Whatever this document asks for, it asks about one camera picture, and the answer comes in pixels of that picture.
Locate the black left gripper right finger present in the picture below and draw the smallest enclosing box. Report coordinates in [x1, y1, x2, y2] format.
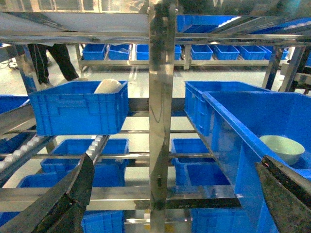
[255, 155, 311, 233]

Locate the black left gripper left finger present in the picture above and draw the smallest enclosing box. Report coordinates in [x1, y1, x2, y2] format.
[0, 154, 95, 233]

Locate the pale green bowl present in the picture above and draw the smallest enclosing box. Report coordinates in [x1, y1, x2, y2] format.
[259, 135, 305, 166]

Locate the large blue bin on shelf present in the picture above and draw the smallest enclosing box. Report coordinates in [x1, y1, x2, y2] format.
[203, 92, 311, 233]

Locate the stainless steel shelf rack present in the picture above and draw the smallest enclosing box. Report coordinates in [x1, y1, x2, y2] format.
[0, 0, 311, 233]

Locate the blue bin with white bag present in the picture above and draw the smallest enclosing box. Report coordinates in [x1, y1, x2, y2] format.
[29, 81, 129, 136]

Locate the blue bin behind large bin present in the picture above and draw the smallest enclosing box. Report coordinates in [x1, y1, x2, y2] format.
[184, 81, 268, 136]

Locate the white plastic bag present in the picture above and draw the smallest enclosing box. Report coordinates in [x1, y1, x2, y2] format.
[94, 79, 122, 94]

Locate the person in dark trousers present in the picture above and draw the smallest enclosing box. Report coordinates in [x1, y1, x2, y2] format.
[26, 43, 88, 88]

